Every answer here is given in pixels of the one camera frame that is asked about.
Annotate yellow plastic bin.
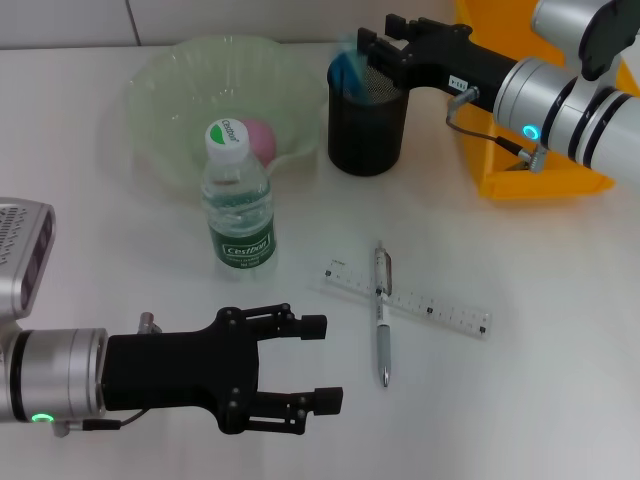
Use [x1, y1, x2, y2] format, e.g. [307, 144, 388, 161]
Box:
[451, 0, 640, 202]

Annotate black mesh pen holder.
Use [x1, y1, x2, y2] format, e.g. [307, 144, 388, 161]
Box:
[326, 49, 411, 177]

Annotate grey clear ballpoint pen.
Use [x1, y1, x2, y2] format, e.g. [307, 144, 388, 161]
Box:
[370, 239, 394, 389]

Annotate left gripper grey cable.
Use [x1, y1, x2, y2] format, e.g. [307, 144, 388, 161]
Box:
[51, 406, 152, 437]

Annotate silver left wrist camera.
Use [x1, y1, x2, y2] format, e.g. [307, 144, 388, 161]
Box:
[0, 196, 58, 320]

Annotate right gripper grey cable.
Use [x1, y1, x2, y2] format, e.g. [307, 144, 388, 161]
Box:
[444, 86, 550, 175]

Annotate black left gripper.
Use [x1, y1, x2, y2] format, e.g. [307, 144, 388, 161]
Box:
[98, 301, 345, 437]

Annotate gripper grey cable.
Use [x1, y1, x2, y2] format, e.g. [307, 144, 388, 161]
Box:
[51, 406, 152, 437]
[444, 86, 550, 175]

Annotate clear green-label water bottle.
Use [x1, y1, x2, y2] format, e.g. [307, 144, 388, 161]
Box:
[200, 116, 278, 282]

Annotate translucent green fruit plate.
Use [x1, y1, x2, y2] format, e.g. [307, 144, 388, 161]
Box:
[124, 33, 324, 187]

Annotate blue scissors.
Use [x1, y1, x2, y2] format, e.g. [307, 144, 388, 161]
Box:
[331, 33, 372, 100]

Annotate pink peach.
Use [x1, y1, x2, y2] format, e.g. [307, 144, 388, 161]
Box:
[241, 117, 278, 165]

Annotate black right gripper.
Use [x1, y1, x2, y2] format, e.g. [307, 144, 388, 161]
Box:
[355, 13, 520, 110]

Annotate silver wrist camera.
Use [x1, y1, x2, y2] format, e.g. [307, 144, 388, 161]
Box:
[0, 196, 58, 320]
[531, 0, 640, 82]

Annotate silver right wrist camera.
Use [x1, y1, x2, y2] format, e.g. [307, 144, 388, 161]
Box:
[531, 0, 640, 82]

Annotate clear plastic ruler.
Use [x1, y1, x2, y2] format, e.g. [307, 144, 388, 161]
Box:
[319, 257, 493, 343]

